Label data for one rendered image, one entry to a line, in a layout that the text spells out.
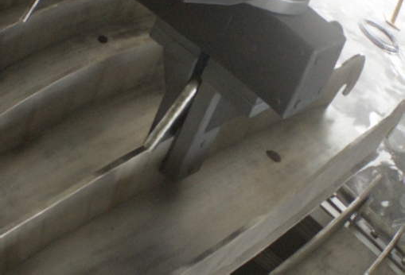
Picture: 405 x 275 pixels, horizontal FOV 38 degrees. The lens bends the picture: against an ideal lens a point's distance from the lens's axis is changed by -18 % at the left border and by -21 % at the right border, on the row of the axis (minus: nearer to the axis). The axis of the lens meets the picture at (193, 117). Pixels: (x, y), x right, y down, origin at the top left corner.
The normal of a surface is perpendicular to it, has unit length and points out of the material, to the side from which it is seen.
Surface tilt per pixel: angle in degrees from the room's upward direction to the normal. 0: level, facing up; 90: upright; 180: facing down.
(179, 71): 90
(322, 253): 10
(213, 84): 90
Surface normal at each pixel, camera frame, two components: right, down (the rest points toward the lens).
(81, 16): 0.70, 0.61
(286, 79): -0.64, 0.29
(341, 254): 0.46, -0.78
